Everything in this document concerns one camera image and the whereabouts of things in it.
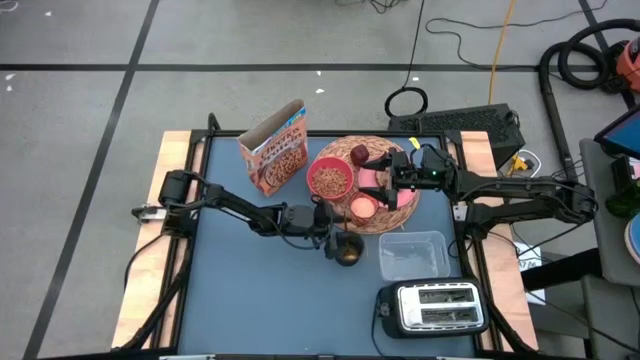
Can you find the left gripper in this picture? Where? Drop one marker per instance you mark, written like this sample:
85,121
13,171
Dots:
300,220

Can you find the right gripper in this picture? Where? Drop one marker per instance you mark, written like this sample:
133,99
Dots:
405,175

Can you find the orange faceted glass cup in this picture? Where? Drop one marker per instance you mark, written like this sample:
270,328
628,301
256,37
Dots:
363,207

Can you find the Cheerios cereal box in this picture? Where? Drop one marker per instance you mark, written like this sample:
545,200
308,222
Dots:
280,165

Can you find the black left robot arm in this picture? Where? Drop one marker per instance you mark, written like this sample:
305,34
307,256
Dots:
235,205

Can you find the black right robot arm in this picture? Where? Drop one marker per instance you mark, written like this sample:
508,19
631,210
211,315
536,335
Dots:
520,190

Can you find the pink plate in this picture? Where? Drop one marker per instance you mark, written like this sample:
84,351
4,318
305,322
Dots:
407,199

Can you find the black mesh pen cup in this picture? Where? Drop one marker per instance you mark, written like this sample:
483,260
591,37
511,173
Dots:
362,250

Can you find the yellow tape piece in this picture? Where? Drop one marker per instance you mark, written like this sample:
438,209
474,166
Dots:
414,143

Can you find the brown cereal pile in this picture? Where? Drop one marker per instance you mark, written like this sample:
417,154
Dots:
330,181

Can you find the round woven placemat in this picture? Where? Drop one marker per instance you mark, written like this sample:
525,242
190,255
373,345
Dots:
335,147

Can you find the orange-red bowl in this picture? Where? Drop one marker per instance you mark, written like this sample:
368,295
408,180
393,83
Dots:
325,161

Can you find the clear plastic bin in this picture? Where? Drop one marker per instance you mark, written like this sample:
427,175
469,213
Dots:
415,257

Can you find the black toaster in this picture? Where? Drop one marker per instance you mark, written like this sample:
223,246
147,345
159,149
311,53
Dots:
440,307

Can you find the white paper sheet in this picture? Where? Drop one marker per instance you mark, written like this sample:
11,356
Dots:
527,265

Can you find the wooden table side board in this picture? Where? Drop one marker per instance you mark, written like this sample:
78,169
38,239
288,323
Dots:
150,280
515,310

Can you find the grey cart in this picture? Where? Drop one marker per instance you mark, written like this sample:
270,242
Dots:
607,250

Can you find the green object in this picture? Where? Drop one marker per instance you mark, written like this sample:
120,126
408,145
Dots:
625,202

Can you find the laptop with blue screen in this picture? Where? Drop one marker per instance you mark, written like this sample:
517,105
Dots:
625,135

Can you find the blue disc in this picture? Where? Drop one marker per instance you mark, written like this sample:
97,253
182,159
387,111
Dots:
634,240

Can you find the orange shop vacuum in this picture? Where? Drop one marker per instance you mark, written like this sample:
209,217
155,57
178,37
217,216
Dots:
631,65

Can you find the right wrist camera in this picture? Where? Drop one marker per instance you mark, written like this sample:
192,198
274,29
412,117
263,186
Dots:
432,160

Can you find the black table frame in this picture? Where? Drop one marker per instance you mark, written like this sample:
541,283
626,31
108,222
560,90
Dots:
225,133

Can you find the silver metal bracket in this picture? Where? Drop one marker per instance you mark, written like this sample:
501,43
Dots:
150,214

